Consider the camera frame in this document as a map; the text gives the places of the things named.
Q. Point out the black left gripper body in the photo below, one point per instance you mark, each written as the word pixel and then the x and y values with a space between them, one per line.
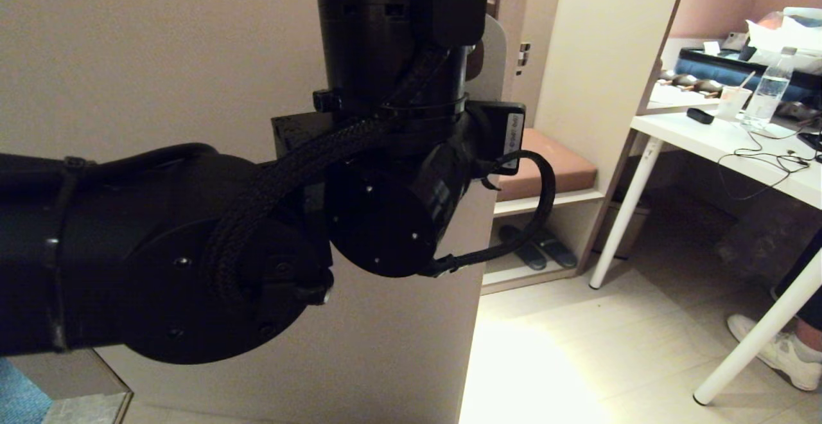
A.
pixel 494 132

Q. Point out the do-not-disturb door hanger sign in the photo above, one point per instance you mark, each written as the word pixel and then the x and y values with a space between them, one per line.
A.
pixel 494 58

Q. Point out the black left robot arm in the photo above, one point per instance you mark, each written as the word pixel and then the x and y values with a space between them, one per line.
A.
pixel 128 250

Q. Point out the beige door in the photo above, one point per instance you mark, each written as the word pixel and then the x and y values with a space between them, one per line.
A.
pixel 128 58

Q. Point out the brown seat cushion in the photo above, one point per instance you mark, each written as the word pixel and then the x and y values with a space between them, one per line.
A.
pixel 571 167

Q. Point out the dark grey slipper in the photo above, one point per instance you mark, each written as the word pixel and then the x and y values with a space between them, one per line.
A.
pixel 530 257
pixel 562 254

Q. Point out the cream bench cabinet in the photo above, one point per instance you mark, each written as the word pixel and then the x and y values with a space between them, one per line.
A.
pixel 610 58

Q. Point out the beige waste bin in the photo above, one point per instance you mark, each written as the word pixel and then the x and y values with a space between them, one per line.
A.
pixel 626 231

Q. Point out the small black case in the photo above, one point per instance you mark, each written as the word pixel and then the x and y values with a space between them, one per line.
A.
pixel 700 116

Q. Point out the white table with round legs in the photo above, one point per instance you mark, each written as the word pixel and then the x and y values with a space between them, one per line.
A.
pixel 706 141

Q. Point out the dark blue bag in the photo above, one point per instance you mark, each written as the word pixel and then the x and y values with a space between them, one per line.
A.
pixel 713 67

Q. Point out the white paper cup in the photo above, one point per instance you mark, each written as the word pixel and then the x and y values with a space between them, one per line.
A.
pixel 732 104

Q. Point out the clear plastic water bottle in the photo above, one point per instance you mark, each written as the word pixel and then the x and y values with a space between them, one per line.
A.
pixel 767 96

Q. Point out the grey plastic bag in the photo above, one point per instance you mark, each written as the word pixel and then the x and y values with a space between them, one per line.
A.
pixel 758 244

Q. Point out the white plastic bag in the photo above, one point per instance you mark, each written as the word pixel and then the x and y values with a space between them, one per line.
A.
pixel 787 35

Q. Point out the white sneaker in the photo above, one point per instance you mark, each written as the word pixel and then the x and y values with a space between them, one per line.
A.
pixel 780 356
pixel 774 295

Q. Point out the leg in black trousers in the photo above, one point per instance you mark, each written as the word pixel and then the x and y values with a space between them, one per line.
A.
pixel 809 282

